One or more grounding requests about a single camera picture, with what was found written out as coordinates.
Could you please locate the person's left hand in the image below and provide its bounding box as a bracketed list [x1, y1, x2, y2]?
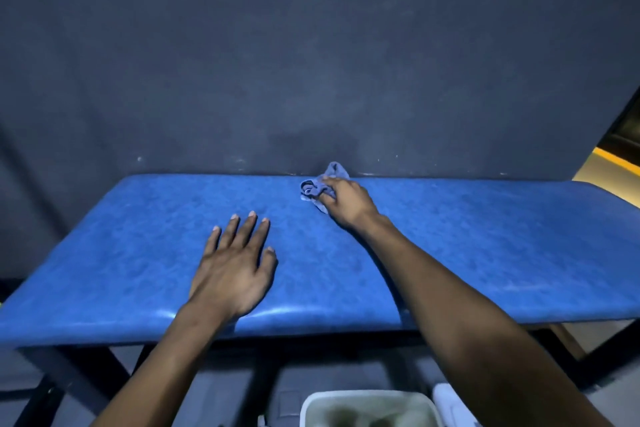
[188, 211, 279, 321]

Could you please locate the person's right hand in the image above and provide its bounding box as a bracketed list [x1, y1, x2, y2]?
[318, 177, 382, 233]

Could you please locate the blue cleaning cloth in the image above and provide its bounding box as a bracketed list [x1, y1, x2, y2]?
[300, 161, 351, 215]

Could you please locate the person's left forearm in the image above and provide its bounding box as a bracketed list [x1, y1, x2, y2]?
[92, 301, 236, 427]

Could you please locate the person's right forearm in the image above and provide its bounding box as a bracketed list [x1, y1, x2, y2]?
[353, 213, 615, 427]

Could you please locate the blue padded bench cushion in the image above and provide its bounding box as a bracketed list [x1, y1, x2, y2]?
[0, 173, 640, 349]

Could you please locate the white plastic bucket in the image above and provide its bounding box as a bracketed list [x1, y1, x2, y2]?
[299, 390, 445, 427]

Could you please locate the white plastic container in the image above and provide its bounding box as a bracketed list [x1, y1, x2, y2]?
[432, 383, 482, 427]

